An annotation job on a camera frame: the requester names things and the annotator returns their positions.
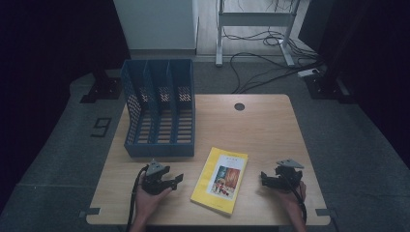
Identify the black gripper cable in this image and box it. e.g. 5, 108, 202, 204
279, 167, 308, 224
125, 165, 150, 232

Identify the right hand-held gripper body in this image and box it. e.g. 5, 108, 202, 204
273, 158, 306, 192

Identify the blue plastic file rack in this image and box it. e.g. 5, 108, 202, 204
119, 58, 196, 159

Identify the white metal desk frame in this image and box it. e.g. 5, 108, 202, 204
215, 0, 296, 68

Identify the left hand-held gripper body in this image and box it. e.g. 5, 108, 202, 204
141, 159, 172, 196

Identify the person's left hand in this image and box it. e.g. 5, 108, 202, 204
133, 186, 174, 224

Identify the yellow book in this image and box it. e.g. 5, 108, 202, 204
190, 146, 249, 218

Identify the dark curtain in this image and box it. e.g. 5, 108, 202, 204
298, 0, 410, 170
0, 0, 132, 214

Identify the person's right hand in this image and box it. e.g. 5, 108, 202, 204
278, 180, 308, 213

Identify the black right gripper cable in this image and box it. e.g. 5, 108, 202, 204
279, 167, 308, 224

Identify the white power strip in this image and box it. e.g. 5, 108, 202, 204
297, 68, 321, 78

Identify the coiled black floor cable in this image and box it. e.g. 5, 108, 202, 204
221, 28, 312, 55

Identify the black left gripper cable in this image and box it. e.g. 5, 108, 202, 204
125, 165, 150, 232

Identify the black stand base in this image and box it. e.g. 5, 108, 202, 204
304, 71, 356, 104
79, 69, 123, 104

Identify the white cabinet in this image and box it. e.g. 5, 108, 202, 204
112, 0, 200, 55

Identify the grey tape strip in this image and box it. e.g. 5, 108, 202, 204
78, 207, 102, 219
314, 208, 338, 218

